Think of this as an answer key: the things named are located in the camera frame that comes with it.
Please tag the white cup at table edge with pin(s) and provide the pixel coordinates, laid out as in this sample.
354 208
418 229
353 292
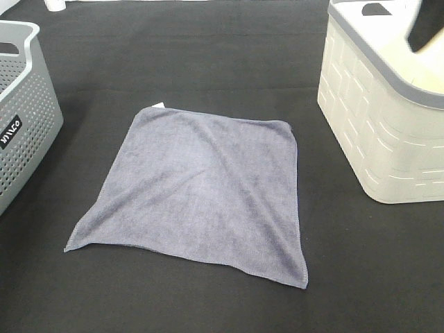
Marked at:
55 5

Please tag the black table cloth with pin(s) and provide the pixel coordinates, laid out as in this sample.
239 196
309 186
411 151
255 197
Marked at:
372 267

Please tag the white basket with grey rim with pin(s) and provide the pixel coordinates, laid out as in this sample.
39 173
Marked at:
383 101

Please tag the grey perforated laundry basket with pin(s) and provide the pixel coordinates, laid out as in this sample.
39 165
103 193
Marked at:
30 113

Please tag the grey-blue microfibre towel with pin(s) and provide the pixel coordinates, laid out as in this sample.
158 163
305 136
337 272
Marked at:
203 187

